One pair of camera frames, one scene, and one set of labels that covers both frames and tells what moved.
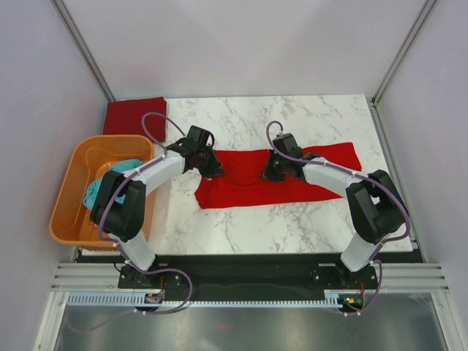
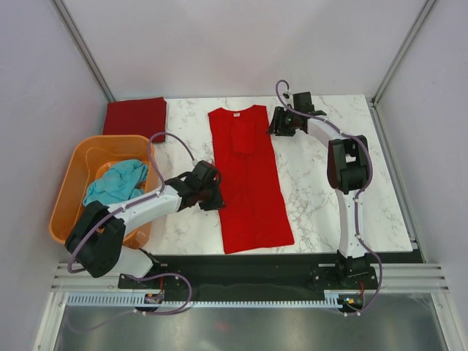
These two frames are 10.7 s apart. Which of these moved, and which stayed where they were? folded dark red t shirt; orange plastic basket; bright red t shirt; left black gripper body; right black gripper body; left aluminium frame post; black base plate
Moved: bright red t shirt; right black gripper body; left black gripper body
Stayed: black base plate; left aluminium frame post; orange plastic basket; folded dark red t shirt
